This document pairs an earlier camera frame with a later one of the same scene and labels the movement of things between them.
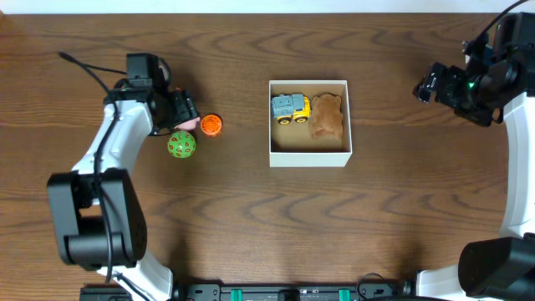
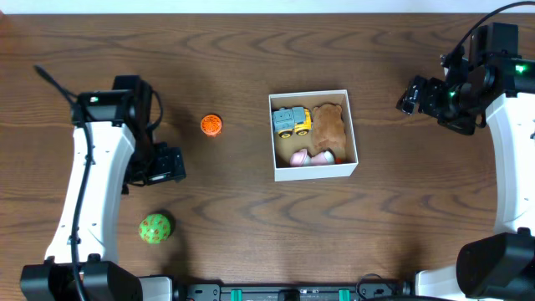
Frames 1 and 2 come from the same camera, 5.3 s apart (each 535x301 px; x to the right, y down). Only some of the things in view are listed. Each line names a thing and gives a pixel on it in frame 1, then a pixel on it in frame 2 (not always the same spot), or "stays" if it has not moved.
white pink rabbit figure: x=187 y=125 → x=301 y=157
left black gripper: x=184 y=109 → x=168 y=165
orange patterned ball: x=211 y=124 stays
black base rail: x=364 y=291 stays
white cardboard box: x=292 y=145 → x=282 y=148
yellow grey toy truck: x=285 y=107 → x=287 y=119
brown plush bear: x=326 y=115 stays
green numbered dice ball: x=181 y=144 → x=155 y=228
